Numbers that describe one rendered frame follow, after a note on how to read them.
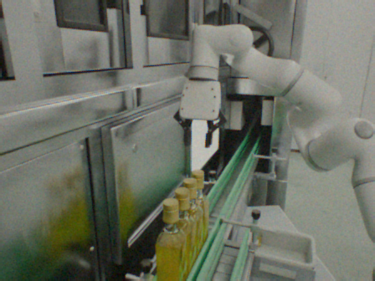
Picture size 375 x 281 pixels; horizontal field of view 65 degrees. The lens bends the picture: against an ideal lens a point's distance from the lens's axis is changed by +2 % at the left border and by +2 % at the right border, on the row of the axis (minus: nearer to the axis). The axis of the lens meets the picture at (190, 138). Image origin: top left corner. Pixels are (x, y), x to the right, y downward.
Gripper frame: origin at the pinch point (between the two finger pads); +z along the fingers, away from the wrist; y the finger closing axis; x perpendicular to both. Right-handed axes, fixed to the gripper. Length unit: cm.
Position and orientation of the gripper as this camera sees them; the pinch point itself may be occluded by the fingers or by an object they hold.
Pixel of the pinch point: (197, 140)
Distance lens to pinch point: 75.4
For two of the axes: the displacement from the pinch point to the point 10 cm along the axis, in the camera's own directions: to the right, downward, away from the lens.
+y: 9.4, 0.9, -3.1
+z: -0.8, 10.0, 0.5
